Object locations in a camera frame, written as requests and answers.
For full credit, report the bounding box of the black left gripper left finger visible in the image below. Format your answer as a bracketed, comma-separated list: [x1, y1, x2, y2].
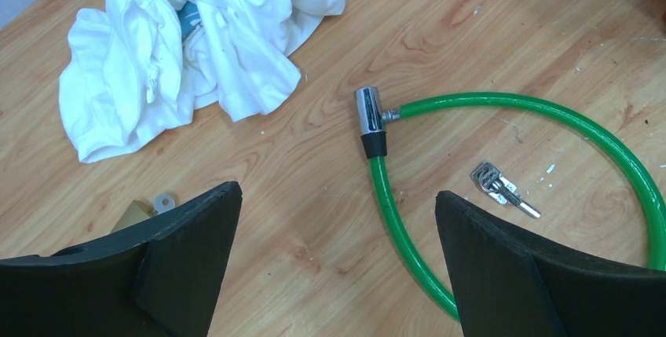
[1, 181, 243, 336]

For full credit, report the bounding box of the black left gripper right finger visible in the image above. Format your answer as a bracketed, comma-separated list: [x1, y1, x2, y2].
[435, 191, 665, 336]

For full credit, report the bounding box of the silver key bunch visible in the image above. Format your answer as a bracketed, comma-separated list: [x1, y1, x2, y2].
[470, 161, 541, 219]

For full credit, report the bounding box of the green cable lock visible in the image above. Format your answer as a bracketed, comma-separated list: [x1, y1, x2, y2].
[354, 86, 665, 321]

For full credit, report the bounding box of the small padlock key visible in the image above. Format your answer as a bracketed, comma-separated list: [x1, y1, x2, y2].
[152, 193, 176, 216]

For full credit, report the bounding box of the brass padlock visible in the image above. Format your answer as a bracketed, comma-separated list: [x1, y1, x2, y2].
[110, 200, 154, 233]

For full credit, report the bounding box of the white crumpled cloth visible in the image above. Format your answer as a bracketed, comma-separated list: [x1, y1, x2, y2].
[59, 0, 346, 163]

